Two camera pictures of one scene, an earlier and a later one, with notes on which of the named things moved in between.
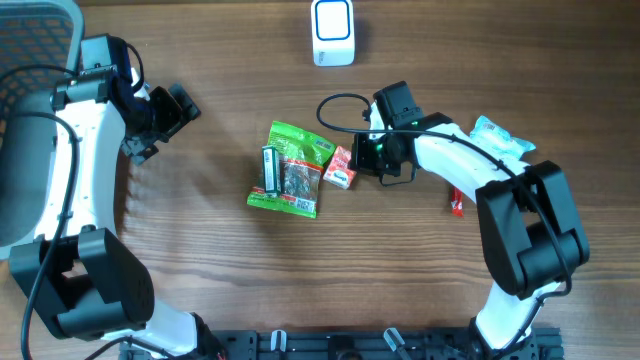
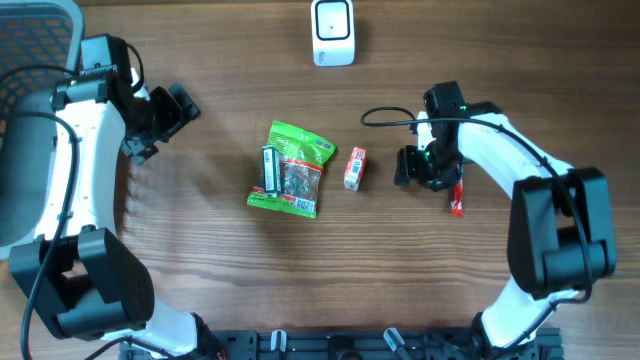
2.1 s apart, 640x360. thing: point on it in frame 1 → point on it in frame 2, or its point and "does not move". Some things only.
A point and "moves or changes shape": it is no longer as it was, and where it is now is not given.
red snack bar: x=456 y=202 does not move
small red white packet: x=338 y=172 moves or changes shape
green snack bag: x=303 y=157 does not move
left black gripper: x=134 y=145 does not move
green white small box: x=271 y=171 does not move
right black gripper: x=362 y=160 → x=411 y=168
